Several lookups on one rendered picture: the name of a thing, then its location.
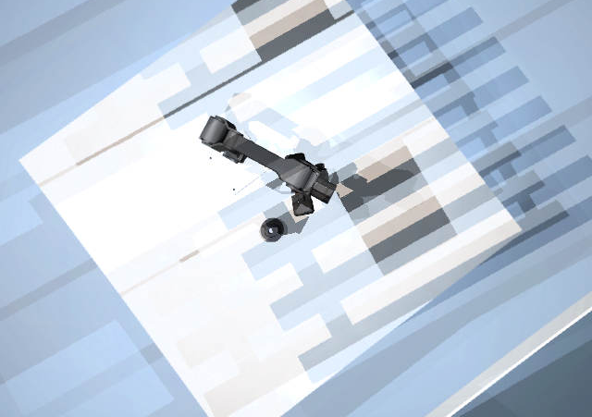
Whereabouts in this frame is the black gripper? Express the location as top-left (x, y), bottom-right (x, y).
top-left (285, 153), bottom-right (315, 216)

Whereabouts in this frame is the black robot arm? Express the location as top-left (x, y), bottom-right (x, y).
top-left (199, 115), bottom-right (337, 204)

